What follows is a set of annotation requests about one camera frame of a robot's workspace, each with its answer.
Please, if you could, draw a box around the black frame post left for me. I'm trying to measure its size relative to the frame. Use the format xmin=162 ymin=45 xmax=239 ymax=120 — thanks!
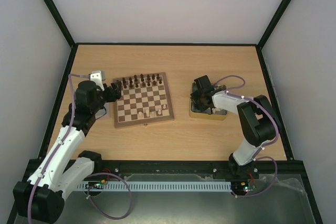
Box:
xmin=43 ymin=0 xmax=76 ymax=48

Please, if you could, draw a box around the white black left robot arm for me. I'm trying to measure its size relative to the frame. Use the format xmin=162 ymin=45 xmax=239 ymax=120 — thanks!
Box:
xmin=13 ymin=76 xmax=122 ymax=223

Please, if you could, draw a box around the light blue cable duct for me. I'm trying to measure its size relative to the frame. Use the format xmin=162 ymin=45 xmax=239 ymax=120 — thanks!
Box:
xmin=91 ymin=181 xmax=232 ymax=193

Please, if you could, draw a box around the gold metal tin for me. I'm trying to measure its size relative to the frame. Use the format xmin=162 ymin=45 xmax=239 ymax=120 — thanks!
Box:
xmin=188 ymin=81 xmax=228 ymax=122

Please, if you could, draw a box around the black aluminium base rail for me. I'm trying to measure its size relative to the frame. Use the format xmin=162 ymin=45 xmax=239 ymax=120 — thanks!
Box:
xmin=26 ymin=158 xmax=305 ymax=180

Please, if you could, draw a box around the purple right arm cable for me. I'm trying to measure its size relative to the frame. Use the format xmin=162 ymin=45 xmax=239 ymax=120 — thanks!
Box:
xmin=214 ymin=74 xmax=280 ymax=198

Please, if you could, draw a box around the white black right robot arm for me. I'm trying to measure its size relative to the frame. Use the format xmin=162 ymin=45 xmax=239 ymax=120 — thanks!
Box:
xmin=190 ymin=75 xmax=281 ymax=178

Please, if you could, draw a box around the wooden chess board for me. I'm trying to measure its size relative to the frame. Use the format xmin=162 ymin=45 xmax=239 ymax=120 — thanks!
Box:
xmin=113 ymin=72 xmax=174 ymax=129

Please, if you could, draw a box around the silver tin lid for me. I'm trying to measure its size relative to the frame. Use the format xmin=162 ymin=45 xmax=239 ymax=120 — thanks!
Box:
xmin=96 ymin=103 xmax=109 ymax=119

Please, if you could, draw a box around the black frame post right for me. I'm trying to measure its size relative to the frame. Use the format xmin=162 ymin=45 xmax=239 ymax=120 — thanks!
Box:
xmin=257 ymin=0 xmax=292 ymax=51

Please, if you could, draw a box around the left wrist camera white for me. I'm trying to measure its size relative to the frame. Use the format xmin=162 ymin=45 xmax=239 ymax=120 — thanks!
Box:
xmin=89 ymin=70 xmax=106 ymax=86

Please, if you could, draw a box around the black frame post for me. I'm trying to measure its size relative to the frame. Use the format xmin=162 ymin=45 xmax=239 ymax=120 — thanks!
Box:
xmin=43 ymin=0 xmax=76 ymax=48
xmin=257 ymin=0 xmax=292 ymax=51

